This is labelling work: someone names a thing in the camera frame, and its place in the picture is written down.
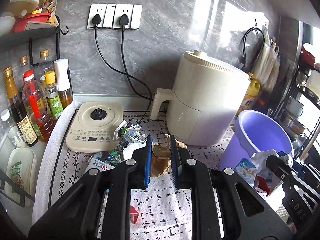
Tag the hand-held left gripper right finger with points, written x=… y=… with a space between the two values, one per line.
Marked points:
x=173 y=160

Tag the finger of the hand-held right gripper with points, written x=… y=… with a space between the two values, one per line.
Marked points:
x=280 y=166

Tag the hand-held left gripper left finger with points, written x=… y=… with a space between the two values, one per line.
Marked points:
x=148 y=160

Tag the brown paper wrapper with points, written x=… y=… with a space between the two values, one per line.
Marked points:
x=161 y=158

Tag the white plastic wrapper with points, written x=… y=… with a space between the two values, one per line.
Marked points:
x=262 y=162

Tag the silver foil wrapper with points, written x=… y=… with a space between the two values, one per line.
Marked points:
x=135 y=133

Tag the silver green snack wrapper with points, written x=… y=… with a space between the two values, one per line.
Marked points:
x=119 y=130

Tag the purple plastic bucket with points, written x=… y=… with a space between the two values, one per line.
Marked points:
x=250 y=135

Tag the crumpled white paper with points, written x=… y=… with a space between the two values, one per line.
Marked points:
x=132 y=150

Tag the green blue crumpled wrapper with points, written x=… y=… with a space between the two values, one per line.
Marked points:
x=113 y=156

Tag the steel pot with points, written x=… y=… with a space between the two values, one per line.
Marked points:
x=295 y=122

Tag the white patterned table mat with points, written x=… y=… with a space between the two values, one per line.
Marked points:
x=160 y=205

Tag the blue white packet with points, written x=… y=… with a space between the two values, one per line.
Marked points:
x=98 y=166

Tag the small red plastic piece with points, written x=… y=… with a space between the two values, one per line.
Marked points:
x=135 y=215

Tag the cream kettle base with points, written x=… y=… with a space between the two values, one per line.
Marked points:
x=96 y=127

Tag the white enamel bowl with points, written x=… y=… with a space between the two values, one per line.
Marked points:
x=295 y=106

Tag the cream air fryer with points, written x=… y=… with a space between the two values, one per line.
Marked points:
x=207 y=100

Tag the black dish rack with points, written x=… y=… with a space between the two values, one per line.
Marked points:
x=310 y=100

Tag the yellow detergent bottle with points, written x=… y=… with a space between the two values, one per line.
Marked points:
x=250 y=97

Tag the hanging plastic bags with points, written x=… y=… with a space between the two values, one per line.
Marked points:
x=268 y=62

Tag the yellow-cap green-label bottle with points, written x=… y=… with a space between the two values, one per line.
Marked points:
x=54 y=100

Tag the white-top oil sprayer bottle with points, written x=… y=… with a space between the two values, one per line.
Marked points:
x=62 y=80

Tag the dark soy sauce bottle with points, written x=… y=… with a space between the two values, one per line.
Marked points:
x=18 y=115

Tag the small white-cap bottle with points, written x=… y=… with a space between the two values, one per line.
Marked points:
x=12 y=135

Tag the clear gold-cap bottle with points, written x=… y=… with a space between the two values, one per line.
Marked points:
x=46 y=65
x=24 y=66

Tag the black metal shelf rack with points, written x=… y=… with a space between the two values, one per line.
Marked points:
x=30 y=33

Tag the red plastic bowl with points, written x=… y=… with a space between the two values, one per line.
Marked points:
x=30 y=21

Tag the yellow snack packet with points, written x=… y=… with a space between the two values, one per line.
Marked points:
x=51 y=3

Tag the white wall socket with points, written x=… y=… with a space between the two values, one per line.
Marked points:
x=110 y=16
x=136 y=17

